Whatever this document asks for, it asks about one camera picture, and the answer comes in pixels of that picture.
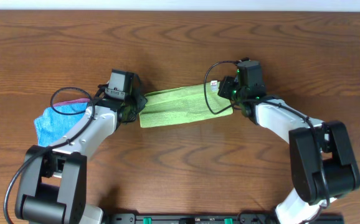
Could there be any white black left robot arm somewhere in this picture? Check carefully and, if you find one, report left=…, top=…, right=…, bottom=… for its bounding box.
left=12, top=91, right=147, bottom=224

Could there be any purple folded microfiber cloth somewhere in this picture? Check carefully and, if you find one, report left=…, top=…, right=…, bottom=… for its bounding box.
left=53, top=98, right=90, bottom=107

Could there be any green microfiber cloth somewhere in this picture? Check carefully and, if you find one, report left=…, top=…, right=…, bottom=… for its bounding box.
left=140, top=80, right=233, bottom=128

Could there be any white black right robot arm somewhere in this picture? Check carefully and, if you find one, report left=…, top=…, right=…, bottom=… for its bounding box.
left=218, top=77, right=360, bottom=223

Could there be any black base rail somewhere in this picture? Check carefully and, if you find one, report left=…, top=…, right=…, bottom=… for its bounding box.
left=105, top=212, right=345, bottom=224

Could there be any blue folded microfiber cloth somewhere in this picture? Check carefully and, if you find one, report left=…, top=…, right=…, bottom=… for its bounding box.
left=34, top=103, right=87, bottom=147

